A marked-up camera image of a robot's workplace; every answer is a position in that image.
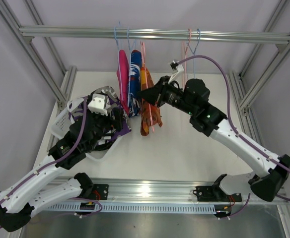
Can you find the blue hanger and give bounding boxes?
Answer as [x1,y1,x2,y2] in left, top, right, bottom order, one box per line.
[127,28,142,110]
[187,28,201,78]

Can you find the pink trousers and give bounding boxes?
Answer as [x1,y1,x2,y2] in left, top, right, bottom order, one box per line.
[117,50,129,114]

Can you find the right aluminium frame post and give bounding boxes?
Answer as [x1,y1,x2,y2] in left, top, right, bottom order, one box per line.
[228,0,290,119]

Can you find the pink hanger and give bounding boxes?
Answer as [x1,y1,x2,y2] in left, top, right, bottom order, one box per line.
[141,41,154,136]
[181,28,192,87]

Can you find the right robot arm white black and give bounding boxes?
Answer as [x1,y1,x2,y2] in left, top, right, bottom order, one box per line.
[138,76,290,202]

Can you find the blue white patterned trousers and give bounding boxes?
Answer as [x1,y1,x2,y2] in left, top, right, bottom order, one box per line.
[128,50,142,118]

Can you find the left aluminium frame post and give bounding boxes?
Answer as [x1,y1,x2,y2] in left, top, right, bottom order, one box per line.
[0,0,77,112]

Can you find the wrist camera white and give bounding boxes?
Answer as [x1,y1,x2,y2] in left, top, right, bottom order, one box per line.
[168,60,184,83]
[87,93,110,116]

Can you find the white plastic basket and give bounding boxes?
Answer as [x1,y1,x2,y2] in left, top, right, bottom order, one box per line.
[50,109,123,162]

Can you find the orange patterned trousers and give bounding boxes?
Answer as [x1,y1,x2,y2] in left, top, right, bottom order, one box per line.
[140,67,163,136]

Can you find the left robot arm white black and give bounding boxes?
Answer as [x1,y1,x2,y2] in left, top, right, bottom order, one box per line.
[0,108,126,232]

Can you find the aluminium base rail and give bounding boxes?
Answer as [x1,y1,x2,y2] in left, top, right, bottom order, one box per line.
[18,177,289,205]

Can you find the slotted cable duct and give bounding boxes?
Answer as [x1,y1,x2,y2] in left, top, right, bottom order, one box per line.
[47,201,216,214]

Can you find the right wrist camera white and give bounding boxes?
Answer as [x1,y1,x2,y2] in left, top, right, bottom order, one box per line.
[168,60,184,83]

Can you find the aluminium frame post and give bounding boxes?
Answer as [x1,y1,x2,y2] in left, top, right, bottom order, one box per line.
[228,0,290,119]
[0,0,77,112]

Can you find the purple grey patterned trousers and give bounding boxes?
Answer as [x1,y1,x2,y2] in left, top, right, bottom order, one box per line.
[66,86,131,153]

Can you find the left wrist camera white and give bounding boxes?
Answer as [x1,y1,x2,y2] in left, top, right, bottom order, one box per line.
[87,93,110,116]

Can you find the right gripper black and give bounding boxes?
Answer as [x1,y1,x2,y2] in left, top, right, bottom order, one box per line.
[138,75,196,116]

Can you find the aluminium hanging rail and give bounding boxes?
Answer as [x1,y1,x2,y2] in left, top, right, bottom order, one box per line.
[19,25,290,45]

